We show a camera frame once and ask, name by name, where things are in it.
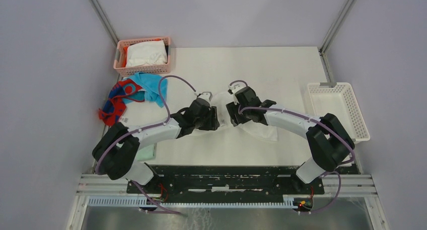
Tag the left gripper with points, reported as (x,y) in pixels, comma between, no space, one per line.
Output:
(212,123)

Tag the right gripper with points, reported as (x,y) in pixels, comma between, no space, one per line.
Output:
(232,108)

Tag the white towel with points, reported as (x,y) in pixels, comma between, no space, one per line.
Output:
(257,130)
(146,53)

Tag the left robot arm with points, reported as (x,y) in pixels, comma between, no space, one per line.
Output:
(115,153)

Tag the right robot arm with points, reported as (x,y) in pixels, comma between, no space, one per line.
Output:
(329,143)

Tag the mint green towel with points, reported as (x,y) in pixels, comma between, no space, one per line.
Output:
(146,153)

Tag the white towel in basket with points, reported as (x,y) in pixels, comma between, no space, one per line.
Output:
(146,53)

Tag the pink plastic basket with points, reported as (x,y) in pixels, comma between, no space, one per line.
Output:
(119,63)

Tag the red and blue towel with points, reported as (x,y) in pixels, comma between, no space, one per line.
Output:
(122,93)

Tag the white plastic basket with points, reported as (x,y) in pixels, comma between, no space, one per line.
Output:
(338,99)

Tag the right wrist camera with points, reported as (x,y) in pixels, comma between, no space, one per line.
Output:
(236,87)

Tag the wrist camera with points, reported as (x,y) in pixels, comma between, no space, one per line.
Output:
(236,87)
(207,96)

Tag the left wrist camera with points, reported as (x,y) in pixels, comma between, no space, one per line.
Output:
(207,96)

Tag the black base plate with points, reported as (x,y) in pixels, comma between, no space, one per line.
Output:
(228,184)

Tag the white slotted cable duct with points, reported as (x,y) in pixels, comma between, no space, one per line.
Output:
(140,201)

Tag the aluminium frame rails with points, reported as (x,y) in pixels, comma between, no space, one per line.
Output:
(345,186)

